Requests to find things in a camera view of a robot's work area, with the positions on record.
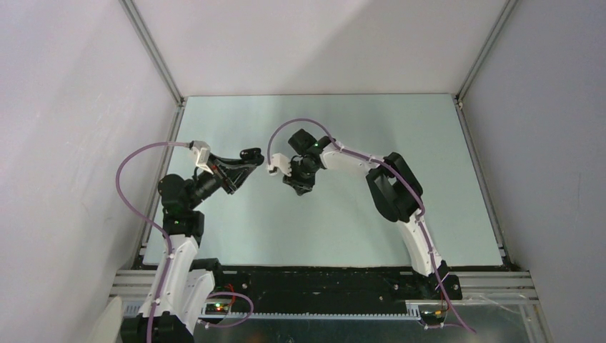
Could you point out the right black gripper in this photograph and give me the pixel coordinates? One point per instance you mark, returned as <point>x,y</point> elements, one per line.
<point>301,186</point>

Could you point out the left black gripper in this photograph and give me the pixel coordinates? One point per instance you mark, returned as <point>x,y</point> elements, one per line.
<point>231,173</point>

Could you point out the black earbud charging case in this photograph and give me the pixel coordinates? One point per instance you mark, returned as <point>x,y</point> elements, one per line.
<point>252,155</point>

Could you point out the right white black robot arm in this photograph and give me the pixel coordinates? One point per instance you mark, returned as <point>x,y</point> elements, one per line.
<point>394,189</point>

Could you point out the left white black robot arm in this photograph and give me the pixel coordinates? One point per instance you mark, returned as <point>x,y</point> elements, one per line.
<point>182,284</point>

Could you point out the left controller board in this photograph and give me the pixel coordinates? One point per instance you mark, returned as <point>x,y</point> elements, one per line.
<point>217,309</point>

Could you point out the controller board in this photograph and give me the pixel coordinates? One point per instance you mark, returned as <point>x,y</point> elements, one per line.
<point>433,318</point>
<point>217,309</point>

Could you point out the right controller board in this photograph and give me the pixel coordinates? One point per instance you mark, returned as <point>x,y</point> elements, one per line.
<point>433,318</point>

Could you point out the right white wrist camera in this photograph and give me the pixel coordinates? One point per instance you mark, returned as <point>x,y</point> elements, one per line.
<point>279,163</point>

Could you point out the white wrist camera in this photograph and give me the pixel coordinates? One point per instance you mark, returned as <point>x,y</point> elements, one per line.
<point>201,153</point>
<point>279,163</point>

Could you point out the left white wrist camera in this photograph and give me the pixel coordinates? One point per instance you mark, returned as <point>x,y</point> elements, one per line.
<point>201,153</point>

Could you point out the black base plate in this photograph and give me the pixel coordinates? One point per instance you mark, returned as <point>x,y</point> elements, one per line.
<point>332,290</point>

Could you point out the left aluminium corner post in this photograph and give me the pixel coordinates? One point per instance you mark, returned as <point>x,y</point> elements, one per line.
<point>147,40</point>

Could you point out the aluminium corner post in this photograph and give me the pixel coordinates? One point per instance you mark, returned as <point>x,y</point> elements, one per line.
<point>147,40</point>
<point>486,48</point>

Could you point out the right aluminium corner post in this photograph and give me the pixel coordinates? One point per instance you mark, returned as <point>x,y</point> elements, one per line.
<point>486,48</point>

